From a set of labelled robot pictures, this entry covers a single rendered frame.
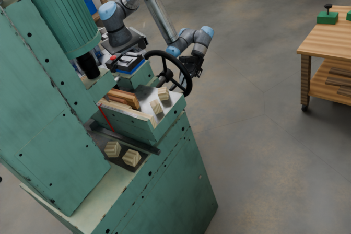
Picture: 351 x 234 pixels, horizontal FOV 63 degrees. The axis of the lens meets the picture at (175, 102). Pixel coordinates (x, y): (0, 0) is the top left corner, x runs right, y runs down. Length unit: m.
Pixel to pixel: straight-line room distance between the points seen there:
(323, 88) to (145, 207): 1.46
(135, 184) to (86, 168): 0.18
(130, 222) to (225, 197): 0.84
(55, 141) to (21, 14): 0.36
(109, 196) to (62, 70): 0.44
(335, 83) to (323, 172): 0.61
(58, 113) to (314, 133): 1.64
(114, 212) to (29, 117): 0.42
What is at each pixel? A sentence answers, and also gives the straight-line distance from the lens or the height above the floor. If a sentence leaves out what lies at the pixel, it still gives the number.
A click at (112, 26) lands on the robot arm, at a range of 1.78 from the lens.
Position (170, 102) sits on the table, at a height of 0.90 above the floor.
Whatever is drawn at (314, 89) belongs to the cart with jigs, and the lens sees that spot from 2.14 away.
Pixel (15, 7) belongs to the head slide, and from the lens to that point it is 0.86.
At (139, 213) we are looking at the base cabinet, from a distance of 1.15.
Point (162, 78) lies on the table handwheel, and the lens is 1.36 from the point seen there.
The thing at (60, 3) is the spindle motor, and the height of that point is 1.36.
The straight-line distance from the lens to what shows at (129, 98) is 1.10.
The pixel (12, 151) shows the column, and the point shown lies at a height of 1.13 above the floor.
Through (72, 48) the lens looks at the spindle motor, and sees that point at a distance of 0.95.
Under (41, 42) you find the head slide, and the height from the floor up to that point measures 1.30.
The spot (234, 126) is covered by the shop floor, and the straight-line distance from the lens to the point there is 2.16.
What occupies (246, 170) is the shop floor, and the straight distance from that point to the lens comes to 1.91.
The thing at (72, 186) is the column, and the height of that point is 0.88.
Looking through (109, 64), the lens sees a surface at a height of 1.01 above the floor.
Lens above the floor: 1.58
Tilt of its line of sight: 39 degrees down
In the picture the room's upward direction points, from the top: 20 degrees counter-clockwise
